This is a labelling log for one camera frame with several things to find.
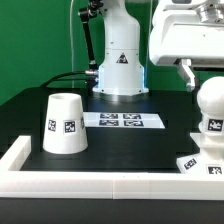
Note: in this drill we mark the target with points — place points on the white lamp bulb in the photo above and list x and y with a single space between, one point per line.
210 99

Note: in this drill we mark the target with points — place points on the white frame wall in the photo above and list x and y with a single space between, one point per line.
14 182

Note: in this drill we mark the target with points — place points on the white marker sheet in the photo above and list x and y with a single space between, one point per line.
123 120

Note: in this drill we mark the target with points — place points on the white lamp shade cone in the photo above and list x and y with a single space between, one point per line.
65 131

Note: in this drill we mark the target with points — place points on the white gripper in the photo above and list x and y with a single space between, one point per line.
188 31

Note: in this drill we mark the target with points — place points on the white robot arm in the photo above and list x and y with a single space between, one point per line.
121 73

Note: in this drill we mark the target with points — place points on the white lamp base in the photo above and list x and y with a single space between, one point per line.
210 158

